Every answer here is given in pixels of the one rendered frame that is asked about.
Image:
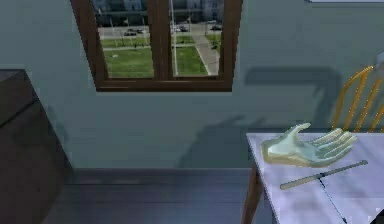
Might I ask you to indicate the brown framed window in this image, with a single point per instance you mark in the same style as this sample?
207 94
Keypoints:
160 43

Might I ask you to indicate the dark brown cupboard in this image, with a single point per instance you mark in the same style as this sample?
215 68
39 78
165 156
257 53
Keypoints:
23 143

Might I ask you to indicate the pale green hand sculpture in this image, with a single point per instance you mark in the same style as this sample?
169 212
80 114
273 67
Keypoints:
300 150

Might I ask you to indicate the white table with brown legs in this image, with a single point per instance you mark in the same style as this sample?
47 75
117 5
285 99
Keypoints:
320 196

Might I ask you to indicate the yellow wooden chair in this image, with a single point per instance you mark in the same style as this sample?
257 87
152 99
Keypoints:
358 100

